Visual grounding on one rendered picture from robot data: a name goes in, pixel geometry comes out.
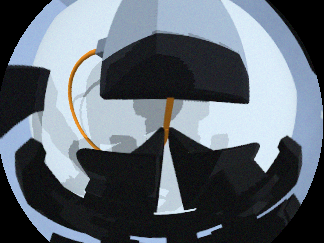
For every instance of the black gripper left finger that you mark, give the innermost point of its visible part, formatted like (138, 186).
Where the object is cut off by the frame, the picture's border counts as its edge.
(129, 168)

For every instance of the orange cable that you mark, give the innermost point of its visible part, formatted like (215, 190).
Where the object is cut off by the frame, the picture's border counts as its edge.
(168, 110)

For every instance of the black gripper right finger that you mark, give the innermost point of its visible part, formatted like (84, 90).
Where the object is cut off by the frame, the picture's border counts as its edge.
(195, 170)

